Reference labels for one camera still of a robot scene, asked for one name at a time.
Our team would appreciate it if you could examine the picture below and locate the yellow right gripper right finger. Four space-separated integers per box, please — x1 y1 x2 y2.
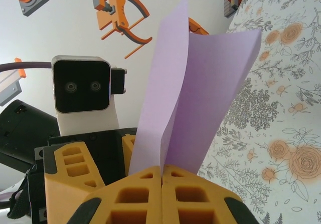
162 164 260 224

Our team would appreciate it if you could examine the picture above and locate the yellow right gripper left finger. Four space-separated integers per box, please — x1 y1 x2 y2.
67 165 163 224

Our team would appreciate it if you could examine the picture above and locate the purple paper sheet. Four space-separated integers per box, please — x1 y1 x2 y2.
128 0 262 176

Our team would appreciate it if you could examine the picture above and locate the orange grey machine sticker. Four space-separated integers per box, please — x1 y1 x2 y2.
0 57 27 107

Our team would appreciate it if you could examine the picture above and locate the floral print tablecloth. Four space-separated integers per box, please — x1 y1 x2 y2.
197 0 321 224

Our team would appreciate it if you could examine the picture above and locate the white left camera bracket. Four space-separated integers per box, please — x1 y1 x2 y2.
56 93 121 137

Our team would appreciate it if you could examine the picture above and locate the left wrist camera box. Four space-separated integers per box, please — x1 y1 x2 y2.
51 55 128 114

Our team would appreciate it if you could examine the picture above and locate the orange gripper wall sticker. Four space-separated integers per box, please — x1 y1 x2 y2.
92 0 153 59

